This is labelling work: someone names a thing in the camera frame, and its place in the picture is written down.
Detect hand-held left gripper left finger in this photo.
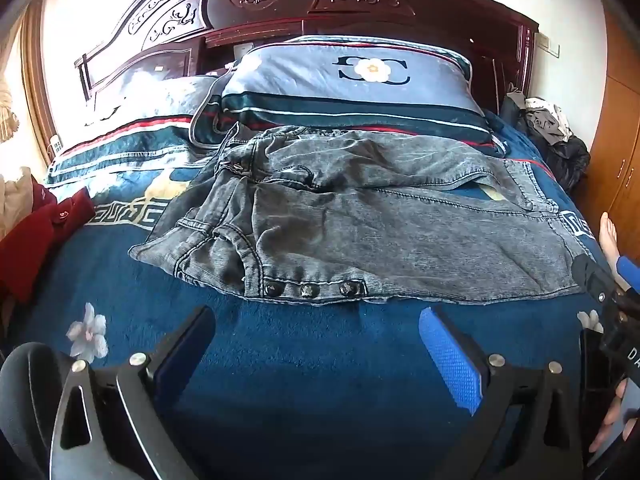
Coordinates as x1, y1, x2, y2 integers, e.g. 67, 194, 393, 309
50, 305, 217, 480

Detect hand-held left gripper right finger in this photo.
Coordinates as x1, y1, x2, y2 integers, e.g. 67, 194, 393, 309
419, 306, 587, 480

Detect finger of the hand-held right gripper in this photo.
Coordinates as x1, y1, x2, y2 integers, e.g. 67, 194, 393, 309
571, 254, 620, 306
616, 255, 640, 292

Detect grey denim pants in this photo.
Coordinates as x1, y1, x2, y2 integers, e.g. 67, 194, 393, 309
128, 126, 585, 307

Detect person's right hand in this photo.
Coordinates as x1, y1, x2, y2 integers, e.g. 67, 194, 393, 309
588, 377, 629, 456

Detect person's bare foot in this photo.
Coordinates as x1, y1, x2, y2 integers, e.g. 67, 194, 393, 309
599, 212, 634, 292

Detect blue printed fleece blanket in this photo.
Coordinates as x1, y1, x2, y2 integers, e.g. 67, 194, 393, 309
2, 110, 621, 480

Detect wooden wardrobe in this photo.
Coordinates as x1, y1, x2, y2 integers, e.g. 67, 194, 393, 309
572, 7, 640, 266

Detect pile of dark clothes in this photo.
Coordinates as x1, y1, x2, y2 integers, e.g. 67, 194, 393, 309
500, 91, 592, 193

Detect red garment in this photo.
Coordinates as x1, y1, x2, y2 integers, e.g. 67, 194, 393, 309
0, 182, 96, 305

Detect cream cloth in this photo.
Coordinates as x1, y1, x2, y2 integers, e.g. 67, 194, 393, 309
0, 166, 38, 241

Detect blue striped pillow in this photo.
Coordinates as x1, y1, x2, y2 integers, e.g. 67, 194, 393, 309
44, 75, 221, 186

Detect blue pillow with flower logo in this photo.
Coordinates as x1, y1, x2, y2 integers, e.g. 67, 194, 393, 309
192, 35, 510, 157

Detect carved dark wooden headboard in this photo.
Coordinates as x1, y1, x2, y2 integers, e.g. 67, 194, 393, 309
74, 0, 540, 111

